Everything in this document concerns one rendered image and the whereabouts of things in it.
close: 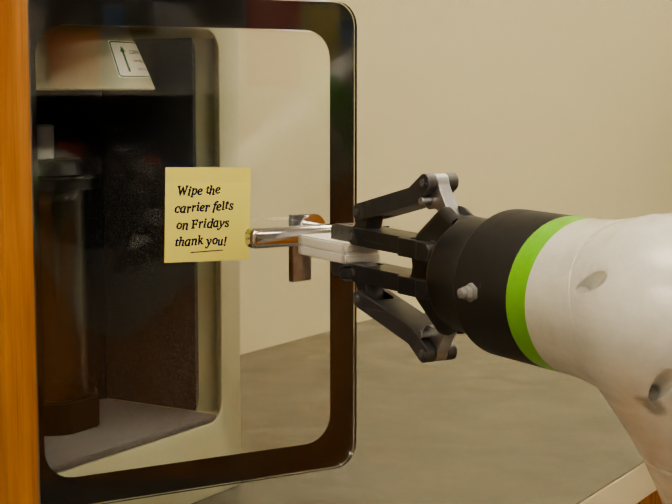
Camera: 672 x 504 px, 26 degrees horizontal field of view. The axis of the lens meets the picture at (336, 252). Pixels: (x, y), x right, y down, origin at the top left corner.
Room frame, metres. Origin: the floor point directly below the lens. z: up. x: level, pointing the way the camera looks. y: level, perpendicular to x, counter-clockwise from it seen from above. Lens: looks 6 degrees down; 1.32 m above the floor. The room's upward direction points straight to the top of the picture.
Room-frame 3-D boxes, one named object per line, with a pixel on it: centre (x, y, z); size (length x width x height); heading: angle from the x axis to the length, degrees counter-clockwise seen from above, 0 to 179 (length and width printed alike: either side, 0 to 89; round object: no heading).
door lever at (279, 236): (1.18, 0.04, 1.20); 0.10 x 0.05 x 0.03; 121
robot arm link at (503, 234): (0.88, -0.12, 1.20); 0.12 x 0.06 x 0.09; 121
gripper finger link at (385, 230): (0.99, -0.05, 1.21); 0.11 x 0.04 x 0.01; 31
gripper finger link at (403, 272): (0.99, -0.05, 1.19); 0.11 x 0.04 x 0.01; 31
